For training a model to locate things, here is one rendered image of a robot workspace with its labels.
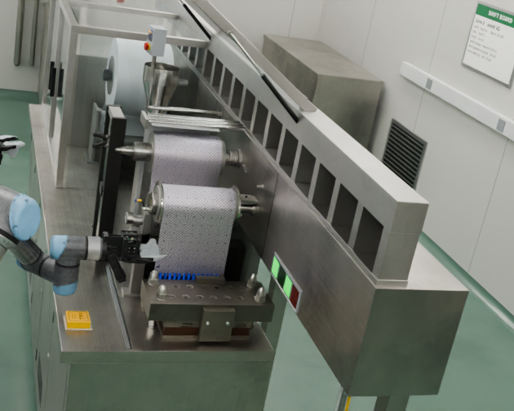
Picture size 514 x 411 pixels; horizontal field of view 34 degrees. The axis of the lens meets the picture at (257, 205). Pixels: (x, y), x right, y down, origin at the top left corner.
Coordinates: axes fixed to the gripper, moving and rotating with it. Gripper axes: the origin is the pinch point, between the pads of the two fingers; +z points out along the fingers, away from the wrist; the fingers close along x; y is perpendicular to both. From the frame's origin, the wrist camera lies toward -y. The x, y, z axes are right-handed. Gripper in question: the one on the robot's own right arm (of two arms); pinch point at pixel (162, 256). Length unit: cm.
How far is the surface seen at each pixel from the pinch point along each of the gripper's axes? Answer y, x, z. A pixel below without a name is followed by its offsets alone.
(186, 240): 6.1, -0.3, 7.0
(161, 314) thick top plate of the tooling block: -9.7, -20.0, -2.7
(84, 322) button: -16.7, -13.4, -24.4
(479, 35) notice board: 46, 264, 262
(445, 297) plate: 33, -84, 49
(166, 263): -2.4, -0.3, 1.4
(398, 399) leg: -1, -77, 49
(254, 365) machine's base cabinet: -24.4, -26.0, 28.2
